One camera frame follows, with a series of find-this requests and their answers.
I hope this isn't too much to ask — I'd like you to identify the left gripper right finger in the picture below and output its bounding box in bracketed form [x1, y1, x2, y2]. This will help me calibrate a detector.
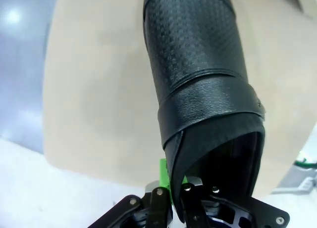
[178, 182, 290, 228]

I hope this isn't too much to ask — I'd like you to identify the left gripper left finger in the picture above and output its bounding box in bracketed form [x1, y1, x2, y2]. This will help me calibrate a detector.
[90, 158, 175, 228]

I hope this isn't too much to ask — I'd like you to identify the black leather strap shoe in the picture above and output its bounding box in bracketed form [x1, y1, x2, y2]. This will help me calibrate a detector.
[142, 0, 267, 224]

